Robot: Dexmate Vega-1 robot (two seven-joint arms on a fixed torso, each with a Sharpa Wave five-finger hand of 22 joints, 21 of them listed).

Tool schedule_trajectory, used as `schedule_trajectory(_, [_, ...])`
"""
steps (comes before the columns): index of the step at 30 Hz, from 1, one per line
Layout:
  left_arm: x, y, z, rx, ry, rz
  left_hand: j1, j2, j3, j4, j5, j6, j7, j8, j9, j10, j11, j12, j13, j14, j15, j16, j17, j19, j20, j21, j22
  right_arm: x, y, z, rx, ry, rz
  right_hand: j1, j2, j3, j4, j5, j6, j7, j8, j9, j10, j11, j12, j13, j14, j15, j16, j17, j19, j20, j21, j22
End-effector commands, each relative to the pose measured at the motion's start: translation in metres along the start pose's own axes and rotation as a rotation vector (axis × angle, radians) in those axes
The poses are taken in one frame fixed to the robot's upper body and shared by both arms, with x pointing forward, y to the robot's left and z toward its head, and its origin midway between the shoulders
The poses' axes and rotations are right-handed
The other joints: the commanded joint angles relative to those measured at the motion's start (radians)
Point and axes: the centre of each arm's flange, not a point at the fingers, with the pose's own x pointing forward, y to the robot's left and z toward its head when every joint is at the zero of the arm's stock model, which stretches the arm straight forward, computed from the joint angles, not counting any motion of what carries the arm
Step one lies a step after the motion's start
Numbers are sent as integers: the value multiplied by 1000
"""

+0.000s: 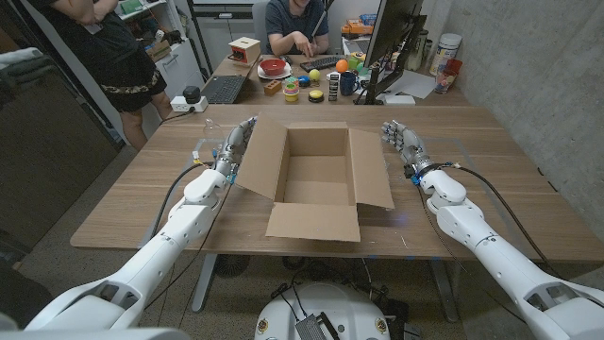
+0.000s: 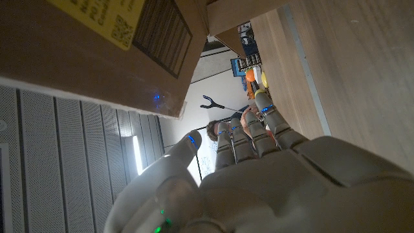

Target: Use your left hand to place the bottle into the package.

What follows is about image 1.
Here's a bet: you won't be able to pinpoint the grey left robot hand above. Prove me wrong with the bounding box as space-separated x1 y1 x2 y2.
214 116 259 179

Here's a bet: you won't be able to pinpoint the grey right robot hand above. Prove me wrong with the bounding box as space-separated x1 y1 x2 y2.
380 119 433 179

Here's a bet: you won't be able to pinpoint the clear plastic bottle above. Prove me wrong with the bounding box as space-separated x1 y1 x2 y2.
202 117 226 141

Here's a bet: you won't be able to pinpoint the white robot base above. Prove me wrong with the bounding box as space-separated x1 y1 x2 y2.
254 281 392 340

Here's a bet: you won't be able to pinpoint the dark bottle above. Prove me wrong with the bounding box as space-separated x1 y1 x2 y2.
408 28 429 72

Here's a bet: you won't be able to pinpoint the small white flat box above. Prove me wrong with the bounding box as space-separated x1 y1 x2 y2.
382 93 417 106

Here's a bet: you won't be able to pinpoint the wooden desk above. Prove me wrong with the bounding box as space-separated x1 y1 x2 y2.
200 54 473 108

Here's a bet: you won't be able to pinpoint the black laptop keyboard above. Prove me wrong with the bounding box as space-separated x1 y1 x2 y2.
201 75 247 105

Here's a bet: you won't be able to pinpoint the white paper sheet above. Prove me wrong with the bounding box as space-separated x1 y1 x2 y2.
386 69 438 100

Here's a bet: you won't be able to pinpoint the white power strip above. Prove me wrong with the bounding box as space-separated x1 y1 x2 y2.
169 95 210 113

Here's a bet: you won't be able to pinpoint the stacked coloured cups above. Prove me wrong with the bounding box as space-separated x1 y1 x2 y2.
282 76 301 103

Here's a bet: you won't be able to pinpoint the dark blue mug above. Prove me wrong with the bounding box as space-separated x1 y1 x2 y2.
339 71 361 97

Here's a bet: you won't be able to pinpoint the white plate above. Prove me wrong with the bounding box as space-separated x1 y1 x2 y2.
257 63 293 80

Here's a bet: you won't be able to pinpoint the red bowl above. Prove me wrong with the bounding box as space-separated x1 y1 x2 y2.
259 58 288 77

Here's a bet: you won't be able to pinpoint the white shelf cabinet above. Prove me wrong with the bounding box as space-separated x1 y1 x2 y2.
115 0 207 103

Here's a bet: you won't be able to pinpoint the small wooden box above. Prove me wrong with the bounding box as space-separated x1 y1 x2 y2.
227 36 261 66

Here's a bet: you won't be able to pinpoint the green toy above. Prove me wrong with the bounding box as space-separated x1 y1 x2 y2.
347 51 367 72

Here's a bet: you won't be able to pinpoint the white canister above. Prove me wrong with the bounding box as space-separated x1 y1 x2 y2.
428 32 463 77

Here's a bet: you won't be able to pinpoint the open cardboard box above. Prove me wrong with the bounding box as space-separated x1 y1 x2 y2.
234 111 395 243

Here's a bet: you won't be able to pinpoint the black round fan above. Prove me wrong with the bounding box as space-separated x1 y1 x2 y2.
214 254 251 279

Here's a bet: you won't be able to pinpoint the black computer monitor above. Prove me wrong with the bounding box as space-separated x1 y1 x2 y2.
354 0 428 106

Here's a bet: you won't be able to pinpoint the small cardboard box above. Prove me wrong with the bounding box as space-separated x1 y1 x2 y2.
144 39 174 63

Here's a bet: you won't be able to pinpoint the orange box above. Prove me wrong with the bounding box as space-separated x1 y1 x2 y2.
341 18 375 37

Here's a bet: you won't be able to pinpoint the seated person in blue shirt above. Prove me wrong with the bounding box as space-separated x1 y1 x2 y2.
263 0 330 59

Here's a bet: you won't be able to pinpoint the grey table leg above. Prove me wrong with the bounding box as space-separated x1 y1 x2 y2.
191 253 219 314
428 258 460 324

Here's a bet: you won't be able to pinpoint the standing person in black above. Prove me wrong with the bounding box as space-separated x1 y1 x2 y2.
40 0 174 151

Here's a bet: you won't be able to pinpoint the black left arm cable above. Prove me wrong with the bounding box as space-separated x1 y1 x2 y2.
150 161 214 237

